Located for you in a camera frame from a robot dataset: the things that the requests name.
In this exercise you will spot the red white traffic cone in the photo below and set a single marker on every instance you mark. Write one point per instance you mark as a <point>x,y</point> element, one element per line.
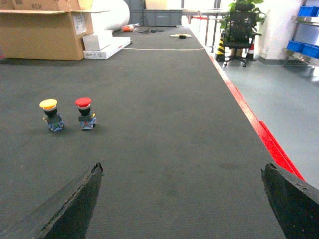
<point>250,52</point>

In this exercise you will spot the yellow mushroom push button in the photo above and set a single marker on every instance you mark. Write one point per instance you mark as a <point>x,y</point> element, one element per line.
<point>52,117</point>

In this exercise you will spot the large brown cardboard box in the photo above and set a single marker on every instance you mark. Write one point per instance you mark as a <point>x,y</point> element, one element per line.
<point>47,34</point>

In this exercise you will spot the flat beige board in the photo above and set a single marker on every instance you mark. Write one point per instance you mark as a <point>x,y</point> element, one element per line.
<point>181,36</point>

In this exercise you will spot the white foam block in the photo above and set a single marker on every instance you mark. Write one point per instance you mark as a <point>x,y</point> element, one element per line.
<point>98,40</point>

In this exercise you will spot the grey storage crate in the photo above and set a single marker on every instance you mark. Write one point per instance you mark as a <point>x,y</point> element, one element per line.
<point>149,17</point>

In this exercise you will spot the green potted plant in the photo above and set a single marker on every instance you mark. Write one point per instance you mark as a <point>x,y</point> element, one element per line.
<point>243,6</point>

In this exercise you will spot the steel flow rack shelf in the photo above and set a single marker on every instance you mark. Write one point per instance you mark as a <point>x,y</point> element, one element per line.
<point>303,46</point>

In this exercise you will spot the red mushroom push button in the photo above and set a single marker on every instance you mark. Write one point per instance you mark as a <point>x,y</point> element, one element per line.
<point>87,119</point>

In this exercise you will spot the black office chair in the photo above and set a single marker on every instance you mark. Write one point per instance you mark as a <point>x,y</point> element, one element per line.
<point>239,34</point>

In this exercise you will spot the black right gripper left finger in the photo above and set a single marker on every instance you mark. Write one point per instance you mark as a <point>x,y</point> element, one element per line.
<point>66,215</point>

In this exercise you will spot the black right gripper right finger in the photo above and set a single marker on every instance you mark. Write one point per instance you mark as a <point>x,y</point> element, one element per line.
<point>295,203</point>

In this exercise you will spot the orange white tool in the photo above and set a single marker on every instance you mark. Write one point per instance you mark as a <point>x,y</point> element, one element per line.
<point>130,27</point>

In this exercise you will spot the flat white carton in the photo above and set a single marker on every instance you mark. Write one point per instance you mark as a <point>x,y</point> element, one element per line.
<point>117,44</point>

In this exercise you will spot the large white roll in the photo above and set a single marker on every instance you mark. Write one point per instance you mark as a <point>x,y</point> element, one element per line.
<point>109,15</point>

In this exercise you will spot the yellow black traffic cone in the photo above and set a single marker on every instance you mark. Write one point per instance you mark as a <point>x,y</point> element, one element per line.
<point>220,53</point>

